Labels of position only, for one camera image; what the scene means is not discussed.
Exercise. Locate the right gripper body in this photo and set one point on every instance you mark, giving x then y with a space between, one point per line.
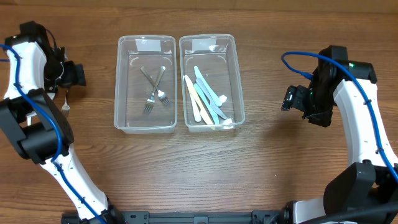
319 116

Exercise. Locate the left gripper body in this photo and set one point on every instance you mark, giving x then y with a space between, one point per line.
65 90

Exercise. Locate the black handled metal fork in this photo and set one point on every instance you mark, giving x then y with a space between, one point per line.
66 108

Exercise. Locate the long metal fork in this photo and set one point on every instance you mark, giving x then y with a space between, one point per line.
158 79

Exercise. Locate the white plastic knife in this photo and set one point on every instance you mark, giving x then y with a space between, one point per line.
194 109
213 95
215 108

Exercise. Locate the short metal fork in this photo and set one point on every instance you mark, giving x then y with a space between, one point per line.
147 76

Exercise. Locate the cream yellow plastic knife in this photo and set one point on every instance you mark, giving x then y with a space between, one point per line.
203 114

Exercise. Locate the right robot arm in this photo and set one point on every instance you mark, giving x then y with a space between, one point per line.
366 191

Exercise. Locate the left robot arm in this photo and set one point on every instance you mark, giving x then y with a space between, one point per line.
38 130

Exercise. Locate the left clear plastic container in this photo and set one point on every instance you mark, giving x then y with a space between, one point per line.
146 84

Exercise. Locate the clear plastic container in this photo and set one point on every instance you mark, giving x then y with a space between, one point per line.
216 57
146 84

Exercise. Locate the right clear plastic container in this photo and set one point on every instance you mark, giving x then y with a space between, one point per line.
216 57

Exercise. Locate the light blue plastic knife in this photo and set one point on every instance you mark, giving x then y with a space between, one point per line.
205 100

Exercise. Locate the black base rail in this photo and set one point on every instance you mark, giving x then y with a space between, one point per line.
140 217

